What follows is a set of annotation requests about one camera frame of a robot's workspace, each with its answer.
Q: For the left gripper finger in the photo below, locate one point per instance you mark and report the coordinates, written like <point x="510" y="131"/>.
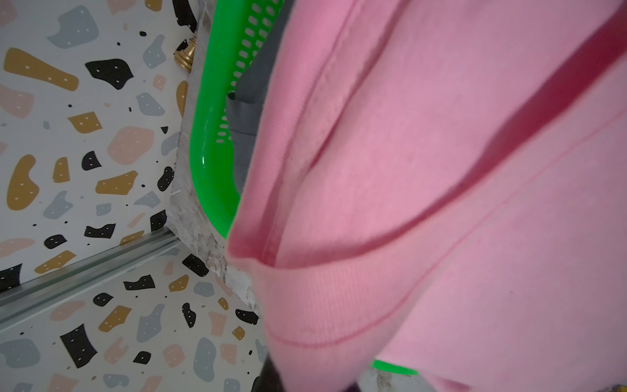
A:
<point x="269" y="379"/>

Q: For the green plastic basket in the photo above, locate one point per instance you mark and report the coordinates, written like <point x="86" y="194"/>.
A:
<point x="215" y="147"/>

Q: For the small brass bell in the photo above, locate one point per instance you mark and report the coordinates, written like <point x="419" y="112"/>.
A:
<point x="184" y="55"/>

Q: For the grey-blue t-shirt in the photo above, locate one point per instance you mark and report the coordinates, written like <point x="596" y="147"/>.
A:
<point x="244" y="106"/>

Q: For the aluminium mounting rail frame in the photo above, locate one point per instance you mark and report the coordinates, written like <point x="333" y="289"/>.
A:
<point x="39" y="294"/>

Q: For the pink t-shirt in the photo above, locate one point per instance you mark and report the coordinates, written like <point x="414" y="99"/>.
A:
<point x="442" y="185"/>

